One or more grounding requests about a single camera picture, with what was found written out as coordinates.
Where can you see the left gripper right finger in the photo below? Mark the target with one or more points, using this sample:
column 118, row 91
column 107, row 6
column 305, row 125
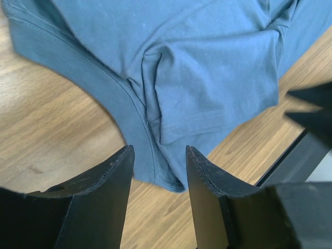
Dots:
column 230, row 213

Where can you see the blue-grey t-shirt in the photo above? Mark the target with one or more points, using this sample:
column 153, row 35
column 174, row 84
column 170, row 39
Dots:
column 171, row 73

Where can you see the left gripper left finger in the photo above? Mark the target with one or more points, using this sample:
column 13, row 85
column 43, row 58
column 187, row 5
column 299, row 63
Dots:
column 87, row 211

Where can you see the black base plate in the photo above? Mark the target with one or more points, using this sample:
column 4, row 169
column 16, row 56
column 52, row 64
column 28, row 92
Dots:
column 297, row 162

